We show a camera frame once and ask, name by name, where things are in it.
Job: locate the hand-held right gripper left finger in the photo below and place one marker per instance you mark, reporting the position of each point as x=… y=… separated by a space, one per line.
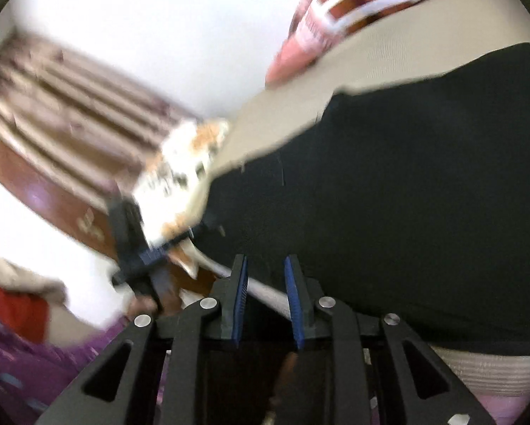
x=240 y=303

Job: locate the floral pillow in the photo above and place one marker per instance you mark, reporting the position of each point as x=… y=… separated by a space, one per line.
x=180 y=172

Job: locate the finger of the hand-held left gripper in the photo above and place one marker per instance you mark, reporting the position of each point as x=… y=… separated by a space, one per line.
x=180 y=237

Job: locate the striped beige curtain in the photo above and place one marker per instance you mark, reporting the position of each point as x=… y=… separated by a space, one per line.
x=83 y=106

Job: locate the red cloth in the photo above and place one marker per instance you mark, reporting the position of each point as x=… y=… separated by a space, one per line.
x=12 y=307

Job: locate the brown wooden board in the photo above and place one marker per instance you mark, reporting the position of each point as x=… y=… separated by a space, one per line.
x=48 y=199

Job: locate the person's left hand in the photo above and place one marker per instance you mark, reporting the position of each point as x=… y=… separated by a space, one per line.
x=142 y=305

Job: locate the plaid pillow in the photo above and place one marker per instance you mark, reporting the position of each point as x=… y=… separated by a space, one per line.
x=349 y=4

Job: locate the black pants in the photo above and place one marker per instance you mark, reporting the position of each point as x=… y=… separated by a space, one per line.
x=380 y=208

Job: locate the beige bed mattress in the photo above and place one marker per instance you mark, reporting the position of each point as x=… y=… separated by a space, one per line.
x=380 y=57

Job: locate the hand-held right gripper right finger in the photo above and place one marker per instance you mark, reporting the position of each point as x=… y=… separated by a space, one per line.
x=292 y=303

